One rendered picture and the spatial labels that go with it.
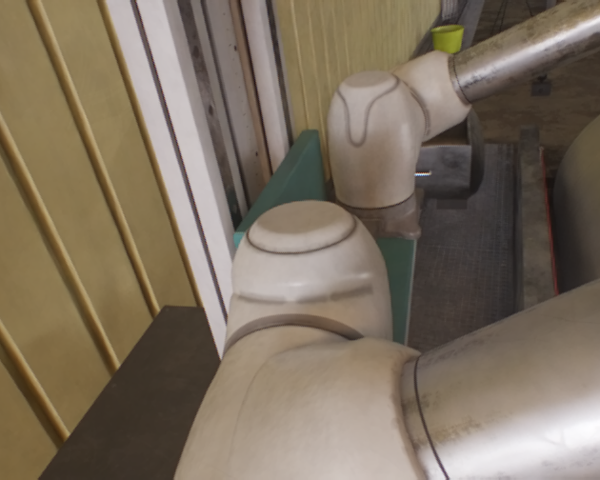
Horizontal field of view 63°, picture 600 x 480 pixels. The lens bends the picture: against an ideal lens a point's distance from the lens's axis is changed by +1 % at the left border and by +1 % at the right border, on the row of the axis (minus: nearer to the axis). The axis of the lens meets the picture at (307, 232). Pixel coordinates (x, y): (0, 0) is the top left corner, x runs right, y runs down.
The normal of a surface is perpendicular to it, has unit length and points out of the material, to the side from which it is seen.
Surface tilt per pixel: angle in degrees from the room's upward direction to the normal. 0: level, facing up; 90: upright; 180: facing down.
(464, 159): 90
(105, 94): 90
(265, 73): 90
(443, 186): 96
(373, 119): 71
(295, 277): 47
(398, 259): 0
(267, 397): 28
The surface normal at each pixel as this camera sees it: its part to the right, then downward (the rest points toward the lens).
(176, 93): -0.23, 0.54
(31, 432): 0.94, 0.07
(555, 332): -0.64, -0.64
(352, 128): -0.50, 0.27
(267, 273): -0.48, -0.23
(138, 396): -0.13, -0.84
